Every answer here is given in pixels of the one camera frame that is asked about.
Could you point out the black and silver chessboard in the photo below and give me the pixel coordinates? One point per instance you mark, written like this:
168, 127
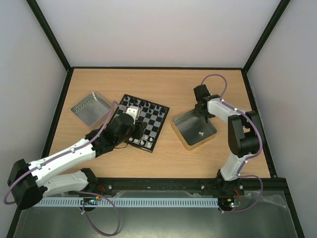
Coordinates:
153, 129

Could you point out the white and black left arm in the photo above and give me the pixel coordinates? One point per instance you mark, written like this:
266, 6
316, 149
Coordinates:
30, 182

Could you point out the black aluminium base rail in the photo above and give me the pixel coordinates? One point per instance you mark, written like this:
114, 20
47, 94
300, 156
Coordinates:
201, 186

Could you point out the circuit board with led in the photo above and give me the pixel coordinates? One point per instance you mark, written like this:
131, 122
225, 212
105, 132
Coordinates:
92, 200
230, 203

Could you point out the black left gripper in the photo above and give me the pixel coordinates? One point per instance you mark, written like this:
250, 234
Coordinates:
139, 129

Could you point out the black chess pieces row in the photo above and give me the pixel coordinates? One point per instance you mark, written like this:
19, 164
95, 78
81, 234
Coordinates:
147, 107

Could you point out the left circuit board with LED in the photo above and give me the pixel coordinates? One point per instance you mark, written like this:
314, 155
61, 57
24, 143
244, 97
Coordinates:
92, 200

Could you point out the black cage frame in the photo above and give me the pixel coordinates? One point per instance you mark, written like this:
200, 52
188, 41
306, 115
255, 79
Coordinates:
281, 7

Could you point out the gold rimmed metal tin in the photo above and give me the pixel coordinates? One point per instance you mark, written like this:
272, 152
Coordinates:
187, 128

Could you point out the light blue slotted cable duct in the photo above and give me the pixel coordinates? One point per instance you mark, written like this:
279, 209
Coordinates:
132, 202

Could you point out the right circuit board with LED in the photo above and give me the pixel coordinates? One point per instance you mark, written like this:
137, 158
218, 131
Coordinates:
230, 203

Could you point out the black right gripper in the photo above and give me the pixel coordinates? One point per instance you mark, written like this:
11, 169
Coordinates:
201, 110

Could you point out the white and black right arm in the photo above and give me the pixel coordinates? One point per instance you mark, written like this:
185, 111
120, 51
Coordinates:
244, 138

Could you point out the silver textured metal tray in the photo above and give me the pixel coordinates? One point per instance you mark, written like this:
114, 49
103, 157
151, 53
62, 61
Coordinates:
91, 109

